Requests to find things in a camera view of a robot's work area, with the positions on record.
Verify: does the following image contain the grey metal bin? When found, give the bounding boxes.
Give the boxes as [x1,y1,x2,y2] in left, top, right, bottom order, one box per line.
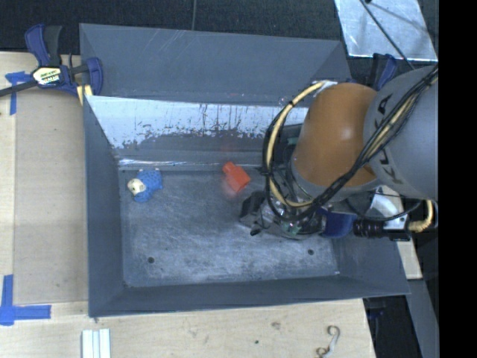
[78,22,412,318]

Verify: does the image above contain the pale wood flat board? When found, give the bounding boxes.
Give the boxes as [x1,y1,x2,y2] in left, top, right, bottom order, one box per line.
[12,87,91,306]

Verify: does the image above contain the red-orange plastic block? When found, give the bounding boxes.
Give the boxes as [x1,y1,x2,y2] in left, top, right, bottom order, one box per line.
[221,161,252,195]

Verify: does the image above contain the blue toy animal cream face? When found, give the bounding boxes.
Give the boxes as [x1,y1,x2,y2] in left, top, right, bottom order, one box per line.
[127,168,164,204]

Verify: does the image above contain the black cylinder on white bracket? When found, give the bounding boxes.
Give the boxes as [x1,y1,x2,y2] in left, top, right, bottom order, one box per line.
[352,192,412,242]

